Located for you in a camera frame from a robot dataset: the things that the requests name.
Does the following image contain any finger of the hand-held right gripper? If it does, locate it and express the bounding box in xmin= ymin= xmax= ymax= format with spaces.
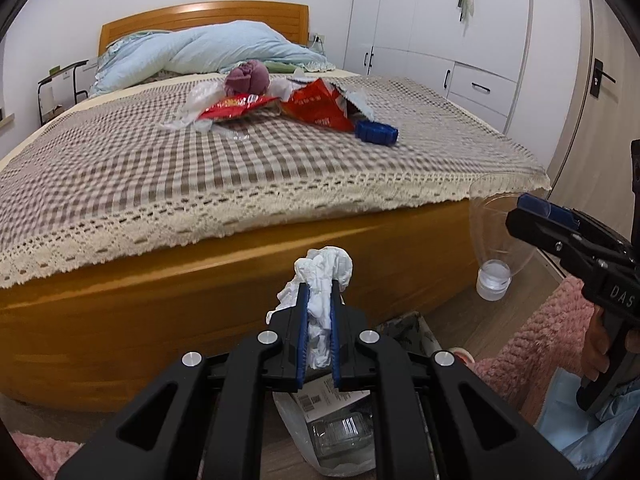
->
xmin=517 ymin=194 xmax=621 ymax=241
xmin=506 ymin=207 xmax=640 ymax=320

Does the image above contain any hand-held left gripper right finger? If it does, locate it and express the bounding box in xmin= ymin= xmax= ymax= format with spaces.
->
xmin=330 ymin=280 xmax=583 ymax=480

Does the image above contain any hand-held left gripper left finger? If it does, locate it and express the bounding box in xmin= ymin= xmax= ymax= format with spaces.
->
xmin=55 ymin=282 xmax=307 ymax=480

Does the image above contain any white tissue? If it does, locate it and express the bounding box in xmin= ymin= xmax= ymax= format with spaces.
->
xmin=266 ymin=246 xmax=355 ymax=369

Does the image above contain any clear bottle with white cap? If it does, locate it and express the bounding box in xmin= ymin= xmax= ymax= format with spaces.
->
xmin=469 ymin=177 xmax=544 ymax=302

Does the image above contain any trash bin with white liner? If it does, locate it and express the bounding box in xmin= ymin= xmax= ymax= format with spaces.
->
xmin=272 ymin=312 xmax=443 ymax=477

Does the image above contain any clear plastic food box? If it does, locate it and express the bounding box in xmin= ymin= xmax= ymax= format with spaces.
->
xmin=292 ymin=380 xmax=376 ymax=458

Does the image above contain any dark blue carton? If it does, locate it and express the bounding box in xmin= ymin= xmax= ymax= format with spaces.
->
xmin=355 ymin=120 xmax=400 ymax=147

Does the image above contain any pale green mailer bag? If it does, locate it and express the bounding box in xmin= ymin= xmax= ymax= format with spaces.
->
xmin=287 ymin=72 xmax=377 ymax=122

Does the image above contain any red orange snack bag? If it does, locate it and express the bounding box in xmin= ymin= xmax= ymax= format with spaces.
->
xmin=281 ymin=80 xmax=357 ymax=134

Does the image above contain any red cookie packet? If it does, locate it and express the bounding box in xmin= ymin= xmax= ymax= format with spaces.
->
xmin=197 ymin=92 xmax=279 ymax=122

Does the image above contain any translucent disposable plastic glove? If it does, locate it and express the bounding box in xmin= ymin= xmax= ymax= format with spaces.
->
xmin=267 ymin=76 xmax=302 ymax=102

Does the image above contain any white plastic bag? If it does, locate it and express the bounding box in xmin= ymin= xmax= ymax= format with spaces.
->
xmin=162 ymin=82 xmax=227 ymax=132

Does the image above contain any person's right hand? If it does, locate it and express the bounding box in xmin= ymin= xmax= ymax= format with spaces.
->
xmin=581 ymin=307 xmax=610 ymax=385

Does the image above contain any person's pink fluffy right leg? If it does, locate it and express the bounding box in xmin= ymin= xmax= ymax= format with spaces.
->
xmin=472 ymin=275 xmax=597 ymax=412

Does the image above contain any wooden bed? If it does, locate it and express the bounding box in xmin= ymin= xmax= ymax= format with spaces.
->
xmin=0 ymin=1 xmax=501 ymax=413

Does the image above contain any white wardrobe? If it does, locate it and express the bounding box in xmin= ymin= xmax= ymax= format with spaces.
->
xmin=342 ymin=0 xmax=591 ymax=137

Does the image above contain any purple towel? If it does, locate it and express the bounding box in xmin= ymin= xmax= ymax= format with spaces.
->
xmin=224 ymin=60 xmax=272 ymax=95

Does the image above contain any light blue quilt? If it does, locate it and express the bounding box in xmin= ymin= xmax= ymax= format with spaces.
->
xmin=89 ymin=20 xmax=337 ymax=99

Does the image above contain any pale yellow bed sheet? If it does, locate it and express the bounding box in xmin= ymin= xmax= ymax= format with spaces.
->
xmin=0 ymin=67 xmax=362 ymax=171

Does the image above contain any black side table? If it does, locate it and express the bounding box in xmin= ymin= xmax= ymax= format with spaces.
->
xmin=37 ymin=60 xmax=90 ymax=126

